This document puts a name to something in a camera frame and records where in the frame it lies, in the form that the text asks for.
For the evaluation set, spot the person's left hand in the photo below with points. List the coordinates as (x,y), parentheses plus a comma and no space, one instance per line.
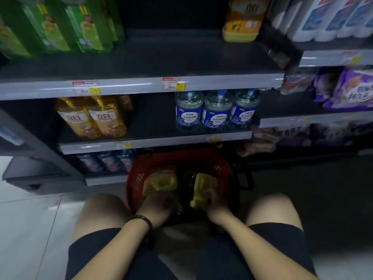
(156,205)

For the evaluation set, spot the person's right hand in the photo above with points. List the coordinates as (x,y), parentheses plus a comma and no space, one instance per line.
(217,205)

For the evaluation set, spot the person's left fingers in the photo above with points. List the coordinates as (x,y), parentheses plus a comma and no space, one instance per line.
(161,196)

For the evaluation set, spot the person's right fingers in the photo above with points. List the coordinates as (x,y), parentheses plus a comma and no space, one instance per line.
(210,196)

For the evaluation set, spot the yellow plastic bottle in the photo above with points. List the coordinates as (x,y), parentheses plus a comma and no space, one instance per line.
(202,186)
(160,182)

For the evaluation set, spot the person's left forearm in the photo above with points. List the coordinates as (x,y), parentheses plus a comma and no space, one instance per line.
(116,250)

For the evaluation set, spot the person's right forearm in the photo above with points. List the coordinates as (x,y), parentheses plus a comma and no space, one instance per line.
(256,247)

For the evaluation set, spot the red plastic shopping basket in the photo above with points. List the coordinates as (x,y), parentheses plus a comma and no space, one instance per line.
(186,161)

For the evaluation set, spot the black shorts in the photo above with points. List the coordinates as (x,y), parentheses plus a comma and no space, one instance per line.
(209,253)

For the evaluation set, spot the red and yellow price tag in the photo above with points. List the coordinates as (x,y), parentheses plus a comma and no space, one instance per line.
(352,58)
(213,138)
(122,145)
(86,88)
(173,84)

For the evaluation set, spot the person's left leg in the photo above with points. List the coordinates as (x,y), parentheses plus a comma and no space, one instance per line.
(100,211)

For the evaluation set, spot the person's leg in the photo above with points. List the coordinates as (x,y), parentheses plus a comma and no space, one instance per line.
(100,211)
(272,209)

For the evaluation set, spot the person's right leg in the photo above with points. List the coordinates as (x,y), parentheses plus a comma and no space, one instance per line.
(272,209)

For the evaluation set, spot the pink packets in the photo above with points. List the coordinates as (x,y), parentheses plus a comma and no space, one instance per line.
(258,142)

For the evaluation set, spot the clear bottle with blue label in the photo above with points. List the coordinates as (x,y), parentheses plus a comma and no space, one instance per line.
(244,109)
(188,112)
(218,112)

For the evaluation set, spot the amber detergent bottle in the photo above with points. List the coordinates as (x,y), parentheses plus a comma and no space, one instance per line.
(77,119)
(107,118)

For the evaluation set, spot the row of dark purple pouches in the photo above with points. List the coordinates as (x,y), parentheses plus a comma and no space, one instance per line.
(326,134)

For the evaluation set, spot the grey shelf end panel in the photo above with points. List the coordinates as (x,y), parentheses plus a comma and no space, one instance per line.
(32,160)

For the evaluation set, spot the grey metal shelving unit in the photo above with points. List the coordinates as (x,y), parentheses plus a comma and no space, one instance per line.
(151,59)
(329,56)

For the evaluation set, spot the white and orange pouch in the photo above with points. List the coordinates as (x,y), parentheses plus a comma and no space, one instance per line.
(297,80)

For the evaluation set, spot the small purple detergent pouch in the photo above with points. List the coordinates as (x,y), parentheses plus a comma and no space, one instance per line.
(325,84)

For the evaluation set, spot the yellow refill pouch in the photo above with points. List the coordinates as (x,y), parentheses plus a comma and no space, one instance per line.
(243,23)

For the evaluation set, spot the large purple detergent pouch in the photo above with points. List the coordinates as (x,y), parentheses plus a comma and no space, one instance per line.
(352,90)

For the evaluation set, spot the white bottle with blue label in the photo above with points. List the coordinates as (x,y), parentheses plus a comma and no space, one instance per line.
(354,17)
(332,20)
(306,20)
(281,14)

